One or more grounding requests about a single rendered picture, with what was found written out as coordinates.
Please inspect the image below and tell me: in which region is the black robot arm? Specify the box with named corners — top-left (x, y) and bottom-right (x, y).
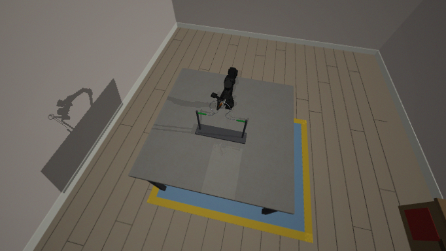
top-left (221, 67), bottom-right (238, 110)

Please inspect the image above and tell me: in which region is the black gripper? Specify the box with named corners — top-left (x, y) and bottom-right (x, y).
top-left (211, 90), bottom-right (234, 110)

